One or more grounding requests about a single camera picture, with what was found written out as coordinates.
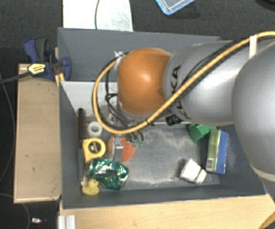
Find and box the grey metal bin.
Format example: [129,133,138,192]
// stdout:
[57,27,266,209]

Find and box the orange ball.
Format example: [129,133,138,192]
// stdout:
[108,135,137,163]

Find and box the yellow rubber duck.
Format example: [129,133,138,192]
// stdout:
[81,178,100,196]

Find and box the blue and green box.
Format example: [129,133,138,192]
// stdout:
[205,128,230,175]

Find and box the green foil packet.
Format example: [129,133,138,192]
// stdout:
[87,158,130,191]

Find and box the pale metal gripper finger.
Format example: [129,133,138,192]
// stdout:
[115,137,125,162]
[110,138,116,161]

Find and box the long black tool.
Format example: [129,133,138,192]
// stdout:
[77,107,86,183]

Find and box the green toy block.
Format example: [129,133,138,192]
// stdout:
[187,123,217,144]

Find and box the clear tape ring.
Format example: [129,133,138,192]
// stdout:
[87,121,103,137]

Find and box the black cylinder on white bracket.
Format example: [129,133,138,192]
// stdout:
[165,114,184,126]

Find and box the white cup with green stripe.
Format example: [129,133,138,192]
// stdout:
[179,158,208,185]

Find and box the yellow tape measure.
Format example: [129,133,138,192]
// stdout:
[83,137,106,163]

